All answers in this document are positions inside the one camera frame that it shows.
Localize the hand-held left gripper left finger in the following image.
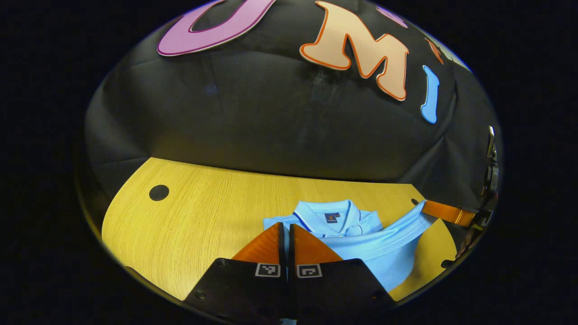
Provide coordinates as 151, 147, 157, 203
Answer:
183, 222, 288, 324

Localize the black backdrop cloth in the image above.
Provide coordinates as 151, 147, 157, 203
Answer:
84, 0, 497, 213

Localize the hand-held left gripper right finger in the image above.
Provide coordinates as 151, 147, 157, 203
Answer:
289, 223, 398, 324

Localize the light blue polo T-shirt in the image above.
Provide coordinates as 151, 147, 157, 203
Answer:
263, 199, 438, 293

